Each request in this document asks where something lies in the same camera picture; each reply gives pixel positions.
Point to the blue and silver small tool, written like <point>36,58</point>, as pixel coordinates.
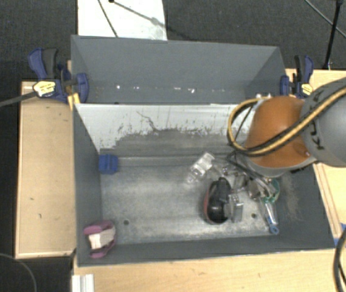
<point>270,216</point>

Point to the purple and white curved thing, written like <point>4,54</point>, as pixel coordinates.
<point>99,239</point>

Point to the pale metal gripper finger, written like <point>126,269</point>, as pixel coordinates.
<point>238,211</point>

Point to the pale wood flat board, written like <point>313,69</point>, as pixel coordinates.
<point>45,169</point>

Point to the blue ridged block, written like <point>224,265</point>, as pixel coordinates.
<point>108,164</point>

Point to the black rounded thing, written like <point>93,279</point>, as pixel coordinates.
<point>216,205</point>

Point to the grey metal bin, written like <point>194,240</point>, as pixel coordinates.
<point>160,199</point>

